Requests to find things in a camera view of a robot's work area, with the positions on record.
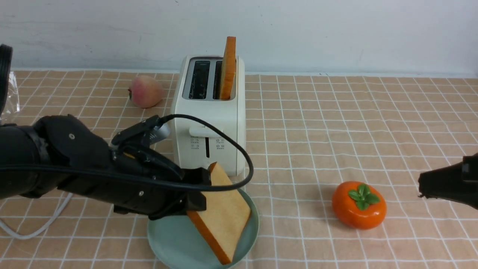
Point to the pale green plate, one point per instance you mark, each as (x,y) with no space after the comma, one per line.
(177,243)

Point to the clear plastic wrap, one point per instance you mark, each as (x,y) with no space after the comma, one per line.
(9,94)

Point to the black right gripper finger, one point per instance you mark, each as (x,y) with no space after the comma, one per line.
(456,183)

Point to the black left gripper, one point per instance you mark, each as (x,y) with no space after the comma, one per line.
(131,177)

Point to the pink toy peach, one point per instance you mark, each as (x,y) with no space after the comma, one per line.
(145,91)

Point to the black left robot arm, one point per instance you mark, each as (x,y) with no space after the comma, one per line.
(21,167)

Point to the toast slice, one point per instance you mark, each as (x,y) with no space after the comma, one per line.
(228,68)
(222,223)

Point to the white two-slot toaster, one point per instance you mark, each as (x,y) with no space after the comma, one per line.
(195,145)

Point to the checked beige tablecloth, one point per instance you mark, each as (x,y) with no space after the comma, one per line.
(305,134)

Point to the orange toy persimmon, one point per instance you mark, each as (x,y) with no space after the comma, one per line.
(358,205)

